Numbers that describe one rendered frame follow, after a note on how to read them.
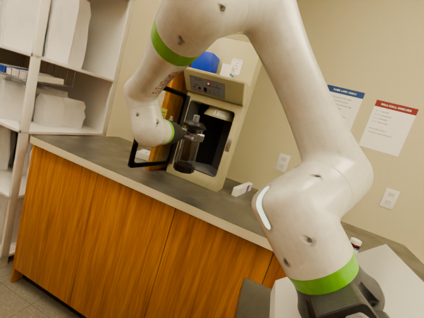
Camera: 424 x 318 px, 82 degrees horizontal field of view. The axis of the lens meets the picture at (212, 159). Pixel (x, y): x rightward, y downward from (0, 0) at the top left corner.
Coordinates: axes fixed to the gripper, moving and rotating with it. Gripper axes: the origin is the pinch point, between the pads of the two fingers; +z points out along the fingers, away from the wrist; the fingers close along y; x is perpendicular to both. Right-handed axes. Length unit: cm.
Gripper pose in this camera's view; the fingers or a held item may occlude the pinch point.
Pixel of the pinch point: (192, 134)
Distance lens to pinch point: 114.0
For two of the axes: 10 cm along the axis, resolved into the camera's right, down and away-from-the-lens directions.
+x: -2.9, 9.4, 1.6
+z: 3.2, -0.6, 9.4
